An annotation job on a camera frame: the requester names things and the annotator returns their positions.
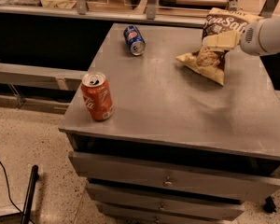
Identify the middle grey drawer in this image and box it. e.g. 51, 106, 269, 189
86, 183, 245, 221

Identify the black floor cable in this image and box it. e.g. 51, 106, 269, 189
0, 145, 35, 224

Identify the top grey drawer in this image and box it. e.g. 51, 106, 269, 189
69, 151, 280, 202

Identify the grey drawer cabinet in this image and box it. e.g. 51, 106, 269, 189
58, 22, 280, 224

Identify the brown sea salt chip bag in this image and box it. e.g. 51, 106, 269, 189
175, 7, 262, 86

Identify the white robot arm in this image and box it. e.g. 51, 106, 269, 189
203, 16, 280, 56

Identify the blue pepsi can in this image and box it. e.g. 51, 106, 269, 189
123, 25, 146, 56

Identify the bottom grey drawer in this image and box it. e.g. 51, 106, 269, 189
96, 203, 230, 224

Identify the grey drawer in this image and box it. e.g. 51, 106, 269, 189
86, 183, 245, 221
96, 203, 230, 224
69, 151, 280, 202

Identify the black pole on floor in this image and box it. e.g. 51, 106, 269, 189
21, 165, 39, 224

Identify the grey metal shelf rail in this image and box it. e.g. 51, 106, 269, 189
0, 5, 204, 29

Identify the orange coke can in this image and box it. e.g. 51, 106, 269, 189
81, 72, 113, 121

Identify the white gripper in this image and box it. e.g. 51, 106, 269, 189
203, 20, 266, 56

